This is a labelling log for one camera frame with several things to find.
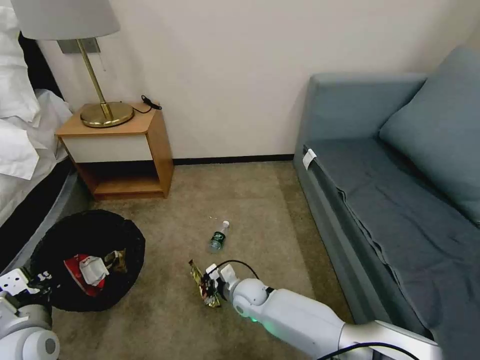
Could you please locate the gold snack wrapper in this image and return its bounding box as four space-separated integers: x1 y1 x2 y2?
188 259 223 310

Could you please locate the brass table lamp grey shade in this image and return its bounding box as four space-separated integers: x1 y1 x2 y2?
9 0 135 129

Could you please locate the white sofa tag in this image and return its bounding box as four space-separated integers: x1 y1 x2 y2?
302 148 318 171

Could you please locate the blue-grey sofa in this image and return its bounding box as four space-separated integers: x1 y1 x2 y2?
293 44 480 340

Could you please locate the clear plastic bottle green label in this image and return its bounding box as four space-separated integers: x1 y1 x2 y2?
207 220 231 254

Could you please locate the brown crumpled wrapper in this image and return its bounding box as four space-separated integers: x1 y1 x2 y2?
104 248 129 274

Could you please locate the blue-grey sofa cushion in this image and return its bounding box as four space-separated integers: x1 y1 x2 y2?
378 65 480 230

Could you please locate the grey wall switch plate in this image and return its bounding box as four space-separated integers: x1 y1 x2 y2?
56 37 103 56

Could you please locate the wooden nightstand white drawer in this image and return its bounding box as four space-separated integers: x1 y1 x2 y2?
54 101 176 202

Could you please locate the black headboard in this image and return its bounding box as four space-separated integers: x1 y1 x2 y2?
17 31 73 112

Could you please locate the black lamp cable with switch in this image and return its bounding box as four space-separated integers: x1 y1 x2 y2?
131 94 163 114

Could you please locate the red flat packaging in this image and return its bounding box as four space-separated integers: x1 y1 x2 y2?
62 253 110 298

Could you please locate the dark grey bed base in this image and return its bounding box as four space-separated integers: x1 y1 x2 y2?
0 163 95 275

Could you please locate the white duvet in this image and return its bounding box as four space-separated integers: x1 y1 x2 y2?
0 88 77 230

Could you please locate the white crumpled paper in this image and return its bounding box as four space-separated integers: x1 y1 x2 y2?
78 256 110 287

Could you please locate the white pillow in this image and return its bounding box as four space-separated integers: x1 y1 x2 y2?
0 0 42 123

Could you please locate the black round trash bin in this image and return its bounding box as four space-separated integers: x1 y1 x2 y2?
29 209 147 313

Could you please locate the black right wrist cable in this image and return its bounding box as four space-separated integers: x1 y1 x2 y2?
212 260 262 281

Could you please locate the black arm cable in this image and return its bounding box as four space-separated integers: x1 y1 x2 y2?
329 341 418 360

